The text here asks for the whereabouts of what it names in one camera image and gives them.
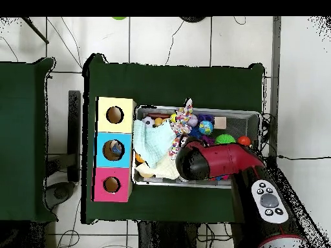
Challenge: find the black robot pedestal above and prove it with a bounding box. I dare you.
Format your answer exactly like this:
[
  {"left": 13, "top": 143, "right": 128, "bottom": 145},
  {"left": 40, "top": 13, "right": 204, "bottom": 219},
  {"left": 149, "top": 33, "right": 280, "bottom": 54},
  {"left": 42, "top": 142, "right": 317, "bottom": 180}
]
[{"left": 136, "top": 220, "right": 200, "bottom": 248}]

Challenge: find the white baseball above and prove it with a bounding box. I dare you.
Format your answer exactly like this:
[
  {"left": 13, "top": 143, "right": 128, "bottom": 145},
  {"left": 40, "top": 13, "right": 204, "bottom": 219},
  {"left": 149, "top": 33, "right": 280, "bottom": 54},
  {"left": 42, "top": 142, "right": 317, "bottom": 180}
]
[{"left": 187, "top": 114, "right": 199, "bottom": 128}]

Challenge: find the globe print ball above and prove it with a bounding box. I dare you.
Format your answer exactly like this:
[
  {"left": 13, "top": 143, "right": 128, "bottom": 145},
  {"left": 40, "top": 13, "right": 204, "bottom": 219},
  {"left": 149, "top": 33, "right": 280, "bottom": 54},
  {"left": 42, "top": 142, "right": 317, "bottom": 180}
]
[{"left": 198, "top": 120, "right": 214, "bottom": 136}]

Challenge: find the wooden block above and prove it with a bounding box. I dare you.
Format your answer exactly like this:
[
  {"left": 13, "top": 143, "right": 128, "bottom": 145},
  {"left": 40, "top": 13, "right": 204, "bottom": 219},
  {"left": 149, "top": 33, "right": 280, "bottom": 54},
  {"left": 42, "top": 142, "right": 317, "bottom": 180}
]
[{"left": 213, "top": 116, "right": 228, "bottom": 130}]

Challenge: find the black round object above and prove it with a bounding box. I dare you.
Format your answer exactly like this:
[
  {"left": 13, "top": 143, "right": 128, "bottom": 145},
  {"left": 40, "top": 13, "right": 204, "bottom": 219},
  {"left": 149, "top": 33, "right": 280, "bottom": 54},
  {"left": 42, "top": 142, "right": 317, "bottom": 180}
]
[{"left": 179, "top": 16, "right": 208, "bottom": 23}]

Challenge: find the dark green table cloth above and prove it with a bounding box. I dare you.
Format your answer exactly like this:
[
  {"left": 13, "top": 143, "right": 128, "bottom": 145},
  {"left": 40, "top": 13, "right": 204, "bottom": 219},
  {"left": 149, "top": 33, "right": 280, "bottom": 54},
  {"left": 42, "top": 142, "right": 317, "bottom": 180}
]
[
  {"left": 81, "top": 52, "right": 266, "bottom": 225},
  {"left": 0, "top": 57, "right": 58, "bottom": 223}
]

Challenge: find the green spiky ball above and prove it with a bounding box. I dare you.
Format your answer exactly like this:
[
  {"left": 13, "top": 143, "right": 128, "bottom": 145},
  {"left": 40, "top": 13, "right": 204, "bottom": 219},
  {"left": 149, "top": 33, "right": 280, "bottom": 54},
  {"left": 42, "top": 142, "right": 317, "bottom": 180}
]
[{"left": 214, "top": 134, "right": 237, "bottom": 145}]

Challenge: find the black and white soccer ball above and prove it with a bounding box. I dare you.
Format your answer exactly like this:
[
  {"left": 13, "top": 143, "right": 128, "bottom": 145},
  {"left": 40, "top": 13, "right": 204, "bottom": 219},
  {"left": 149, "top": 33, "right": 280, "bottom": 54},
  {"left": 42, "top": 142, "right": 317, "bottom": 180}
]
[{"left": 141, "top": 116, "right": 155, "bottom": 128}]

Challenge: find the black upright panel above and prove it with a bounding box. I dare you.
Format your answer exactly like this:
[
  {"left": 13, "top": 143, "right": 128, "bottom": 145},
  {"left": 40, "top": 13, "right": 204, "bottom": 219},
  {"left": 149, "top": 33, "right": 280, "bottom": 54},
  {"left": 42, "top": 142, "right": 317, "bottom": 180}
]
[{"left": 67, "top": 90, "right": 81, "bottom": 183}]

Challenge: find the grey round stand foot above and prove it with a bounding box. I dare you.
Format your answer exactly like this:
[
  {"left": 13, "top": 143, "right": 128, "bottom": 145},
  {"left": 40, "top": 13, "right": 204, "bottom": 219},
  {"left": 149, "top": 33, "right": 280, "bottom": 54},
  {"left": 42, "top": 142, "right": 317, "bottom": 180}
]
[{"left": 43, "top": 180, "right": 78, "bottom": 211}]

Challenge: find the wooden box with three holes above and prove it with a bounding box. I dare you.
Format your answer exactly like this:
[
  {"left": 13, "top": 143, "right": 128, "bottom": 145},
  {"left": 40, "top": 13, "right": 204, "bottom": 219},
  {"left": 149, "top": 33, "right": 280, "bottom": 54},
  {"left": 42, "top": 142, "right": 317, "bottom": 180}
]
[{"left": 91, "top": 96, "right": 137, "bottom": 203}]

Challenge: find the mint green cloth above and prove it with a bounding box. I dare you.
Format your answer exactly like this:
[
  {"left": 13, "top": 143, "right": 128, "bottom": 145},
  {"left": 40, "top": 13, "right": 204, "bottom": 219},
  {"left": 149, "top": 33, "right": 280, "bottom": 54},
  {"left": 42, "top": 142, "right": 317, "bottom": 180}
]
[{"left": 132, "top": 119, "right": 177, "bottom": 169}]

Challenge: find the cream white cloth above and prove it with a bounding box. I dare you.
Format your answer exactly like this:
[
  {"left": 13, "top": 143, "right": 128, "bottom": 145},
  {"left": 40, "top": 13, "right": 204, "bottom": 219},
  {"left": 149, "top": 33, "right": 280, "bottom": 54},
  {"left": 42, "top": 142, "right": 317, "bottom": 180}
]
[{"left": 135, "top": 156, "right": 182, "bottom": 180}]

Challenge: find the thin black cable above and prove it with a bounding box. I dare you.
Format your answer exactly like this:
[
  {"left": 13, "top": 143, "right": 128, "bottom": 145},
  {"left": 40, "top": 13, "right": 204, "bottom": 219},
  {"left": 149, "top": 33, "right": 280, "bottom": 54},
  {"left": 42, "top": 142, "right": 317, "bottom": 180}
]
[{"left": 261, "top": 154, "right": 331, "bottom": 161}]

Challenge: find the black slanted rod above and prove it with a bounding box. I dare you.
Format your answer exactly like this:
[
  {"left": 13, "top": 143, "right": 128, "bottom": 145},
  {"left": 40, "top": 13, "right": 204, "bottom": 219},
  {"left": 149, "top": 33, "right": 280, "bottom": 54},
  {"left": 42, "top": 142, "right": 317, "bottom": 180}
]
[{"left": 21, "top": 16, "right": 50, "bottom": 45}]

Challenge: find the shallow mesh bin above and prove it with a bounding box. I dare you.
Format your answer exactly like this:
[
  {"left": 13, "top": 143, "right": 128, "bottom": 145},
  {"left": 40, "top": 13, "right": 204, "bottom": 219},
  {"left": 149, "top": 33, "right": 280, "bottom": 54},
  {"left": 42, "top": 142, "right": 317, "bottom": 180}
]
[{"left": 131, "top": 105, "right": 262, "bottom": 189}]

